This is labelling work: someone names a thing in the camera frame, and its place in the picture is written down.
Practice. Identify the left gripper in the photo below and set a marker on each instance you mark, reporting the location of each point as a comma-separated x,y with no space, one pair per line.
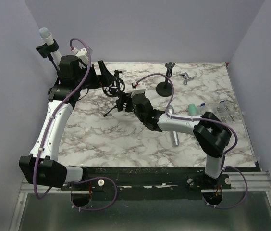
105,79

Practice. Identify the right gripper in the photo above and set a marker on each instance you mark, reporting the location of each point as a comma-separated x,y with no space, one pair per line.
124,98

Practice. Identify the black shock-mount tripod stand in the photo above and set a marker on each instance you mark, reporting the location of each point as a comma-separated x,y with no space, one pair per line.
116,89

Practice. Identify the black round-base microphone stand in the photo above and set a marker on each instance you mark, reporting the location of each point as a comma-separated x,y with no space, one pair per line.
164,89

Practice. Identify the black left-corner microphone stand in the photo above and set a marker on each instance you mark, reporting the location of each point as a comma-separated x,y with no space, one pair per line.
46,50

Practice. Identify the mint green microphone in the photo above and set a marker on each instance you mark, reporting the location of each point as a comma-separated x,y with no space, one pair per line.
192,110

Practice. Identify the white microphone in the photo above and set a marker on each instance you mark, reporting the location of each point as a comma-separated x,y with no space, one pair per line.
46,35

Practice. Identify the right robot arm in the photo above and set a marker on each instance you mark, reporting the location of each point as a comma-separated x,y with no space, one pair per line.
212,135

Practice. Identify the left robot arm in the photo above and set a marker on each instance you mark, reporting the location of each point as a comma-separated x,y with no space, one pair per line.
41,166

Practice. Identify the silver metal faucet part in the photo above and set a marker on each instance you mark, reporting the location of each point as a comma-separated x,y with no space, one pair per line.
186,77

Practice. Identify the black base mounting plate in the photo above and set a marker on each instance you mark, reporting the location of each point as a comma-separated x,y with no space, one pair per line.
146,183

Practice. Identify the clear plastic screw box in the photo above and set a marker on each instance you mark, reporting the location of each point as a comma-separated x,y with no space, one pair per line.
225,111

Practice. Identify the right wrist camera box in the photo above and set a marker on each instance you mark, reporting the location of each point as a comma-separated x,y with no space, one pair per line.
139,88

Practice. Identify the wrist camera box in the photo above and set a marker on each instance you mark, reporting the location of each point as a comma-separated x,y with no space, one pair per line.
81,53
139,88

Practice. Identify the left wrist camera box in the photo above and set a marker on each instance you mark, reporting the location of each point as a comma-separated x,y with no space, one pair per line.
81,53

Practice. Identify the aluminium rail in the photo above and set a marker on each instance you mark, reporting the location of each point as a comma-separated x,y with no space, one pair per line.
256,181

